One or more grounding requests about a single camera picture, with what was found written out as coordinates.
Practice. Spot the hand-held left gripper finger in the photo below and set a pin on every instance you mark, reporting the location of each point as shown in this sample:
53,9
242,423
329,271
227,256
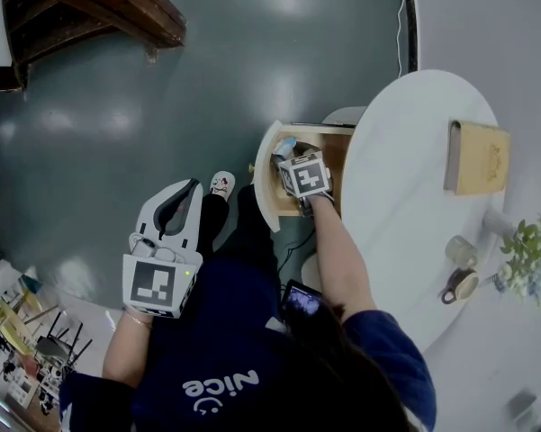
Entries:
195,227
149,212

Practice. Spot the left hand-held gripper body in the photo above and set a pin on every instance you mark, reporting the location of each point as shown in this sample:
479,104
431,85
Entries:
155,284

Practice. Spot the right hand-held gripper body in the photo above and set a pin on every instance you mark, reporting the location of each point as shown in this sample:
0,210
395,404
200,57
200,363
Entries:
308,176

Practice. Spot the small light blue object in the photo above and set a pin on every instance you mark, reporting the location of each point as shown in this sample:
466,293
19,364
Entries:
285,146

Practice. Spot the wooden drawer with white front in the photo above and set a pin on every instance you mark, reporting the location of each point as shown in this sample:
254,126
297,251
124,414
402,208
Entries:
267,182

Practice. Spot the person's left forearm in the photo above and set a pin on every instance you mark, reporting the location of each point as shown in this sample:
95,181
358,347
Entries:
126,353

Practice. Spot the person's right forearm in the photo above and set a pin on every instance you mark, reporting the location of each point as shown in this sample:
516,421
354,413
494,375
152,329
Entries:
342,259

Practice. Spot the person's left white shoe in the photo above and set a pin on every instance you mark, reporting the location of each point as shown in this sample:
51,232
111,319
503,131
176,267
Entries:
222,185

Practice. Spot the person's black trousers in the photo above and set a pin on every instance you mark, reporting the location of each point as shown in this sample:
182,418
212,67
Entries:
247,232

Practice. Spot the white curved desk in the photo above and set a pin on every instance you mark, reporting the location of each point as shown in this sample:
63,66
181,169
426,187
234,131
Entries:
400,196

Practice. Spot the person's navy blue shirt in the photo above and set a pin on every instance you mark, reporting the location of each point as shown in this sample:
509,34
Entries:
234,340

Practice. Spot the black metal chair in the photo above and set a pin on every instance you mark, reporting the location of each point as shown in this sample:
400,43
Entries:
60,347

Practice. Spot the black phone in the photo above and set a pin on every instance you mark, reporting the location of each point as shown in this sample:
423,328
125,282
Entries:
302,299

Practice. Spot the tan hardcover book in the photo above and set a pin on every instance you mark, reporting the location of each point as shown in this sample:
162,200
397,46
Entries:
484,160

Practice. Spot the brown and cream mug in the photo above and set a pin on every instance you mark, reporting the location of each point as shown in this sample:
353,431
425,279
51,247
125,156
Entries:
463,284

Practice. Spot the glass vase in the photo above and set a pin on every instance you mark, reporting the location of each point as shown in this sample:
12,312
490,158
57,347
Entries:
498,221

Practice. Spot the dark wooden staircase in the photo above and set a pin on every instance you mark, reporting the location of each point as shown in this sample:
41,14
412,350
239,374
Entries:
94,11

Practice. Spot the white and blue flower bouquet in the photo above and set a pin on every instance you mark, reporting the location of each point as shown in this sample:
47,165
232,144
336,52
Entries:
529,259

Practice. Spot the white wall box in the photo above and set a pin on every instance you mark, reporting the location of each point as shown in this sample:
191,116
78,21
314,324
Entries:
522,407

